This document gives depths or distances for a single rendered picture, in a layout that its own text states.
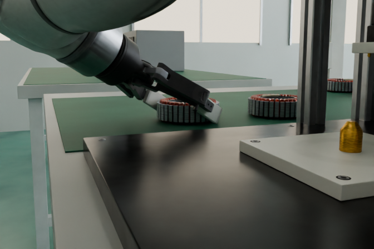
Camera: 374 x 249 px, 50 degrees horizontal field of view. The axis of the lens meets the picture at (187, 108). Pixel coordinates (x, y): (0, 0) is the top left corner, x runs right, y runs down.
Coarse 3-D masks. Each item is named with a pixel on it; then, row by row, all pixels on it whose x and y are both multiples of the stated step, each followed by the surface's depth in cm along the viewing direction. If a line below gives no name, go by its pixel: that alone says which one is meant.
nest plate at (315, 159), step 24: (240, 144) 41; (264, 144) 39; (288, 144) 39; (312, 144) 39; (336, 144) 39; (288, 168) 33; (312, 168) 31; (336, 168) 31; (360, 168) 31; (336, 192) 28; (360, 192) 28
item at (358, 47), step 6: (372, 6) 39; (372, 12) 39; (372, 18) 39; (372, 24) 39; (372, 30) 39; (372, 36) 39; (360, 42) 38; (366, 42) 37; (372, 42) 36; (354, 48) 38; (360, 48) 38; (366, 48) 37; (372, 48) 36
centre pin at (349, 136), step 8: (344, 128) 36; (352, 128) 36; (360, 128) 36; (344, 136) 36; (352, 136) 35; (360, 136) 36; (344, 144) 36; (352, 144) 36; (360, 144) 36; (352, 152) 36
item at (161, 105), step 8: (160, 104) 69; (168, 104) 68; (176, 104) 67; (184, 104) 67; (160, 112) 69; (168, 112) 68; (176, 112) 67; (184, 112) 66; (192, 112) 66; (168, 120) 68; (176, 120) 67; (184, 120) 66; (192, 120) 66; (200, 120) 67; (208, 120) 68
